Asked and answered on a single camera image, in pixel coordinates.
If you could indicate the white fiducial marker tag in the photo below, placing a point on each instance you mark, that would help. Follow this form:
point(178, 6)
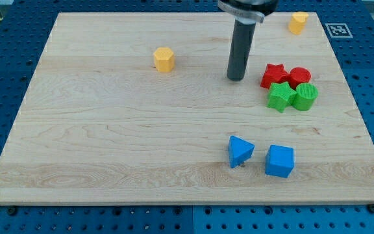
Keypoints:
point(338, 30)

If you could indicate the yellow hexagon block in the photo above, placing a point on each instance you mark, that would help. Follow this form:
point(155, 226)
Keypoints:
point(164, 59)

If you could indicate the wooden board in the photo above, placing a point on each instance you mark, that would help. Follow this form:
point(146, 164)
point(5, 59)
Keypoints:
point(100, 125)

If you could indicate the green star block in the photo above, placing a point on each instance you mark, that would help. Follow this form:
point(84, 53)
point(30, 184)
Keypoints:
point(280, 96)

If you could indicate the green cylinder block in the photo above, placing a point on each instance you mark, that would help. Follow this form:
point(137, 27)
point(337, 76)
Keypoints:
point(306, 94)

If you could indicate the yellow heart block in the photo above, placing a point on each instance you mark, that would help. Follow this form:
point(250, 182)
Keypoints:
point(297, 22)

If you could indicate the blue cube block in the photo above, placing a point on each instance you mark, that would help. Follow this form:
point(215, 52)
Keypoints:
point(279, 161)

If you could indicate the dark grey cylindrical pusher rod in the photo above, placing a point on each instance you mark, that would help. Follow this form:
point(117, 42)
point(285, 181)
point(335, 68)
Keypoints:
point(242, 38)

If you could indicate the red star block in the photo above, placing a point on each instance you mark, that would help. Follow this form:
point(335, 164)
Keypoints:
point(274, 73)

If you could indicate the blue triangle block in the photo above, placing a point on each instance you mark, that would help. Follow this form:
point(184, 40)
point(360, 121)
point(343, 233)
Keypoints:
point(239, 151)

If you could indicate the red cylinder block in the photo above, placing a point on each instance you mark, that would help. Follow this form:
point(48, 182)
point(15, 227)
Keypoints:
point(299, 75)

